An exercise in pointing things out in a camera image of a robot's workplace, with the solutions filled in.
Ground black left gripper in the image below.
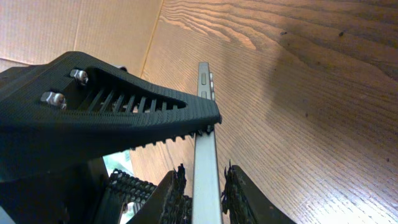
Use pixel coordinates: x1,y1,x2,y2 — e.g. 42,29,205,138
1,52,222,224

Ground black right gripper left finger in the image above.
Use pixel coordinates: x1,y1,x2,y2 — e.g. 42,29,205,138
127,164,193,224

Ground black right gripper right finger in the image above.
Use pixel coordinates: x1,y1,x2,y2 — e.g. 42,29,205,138
221,164,295,224

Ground brown cardboard sheet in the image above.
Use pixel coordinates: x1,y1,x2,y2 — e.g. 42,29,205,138
1,0,162,76

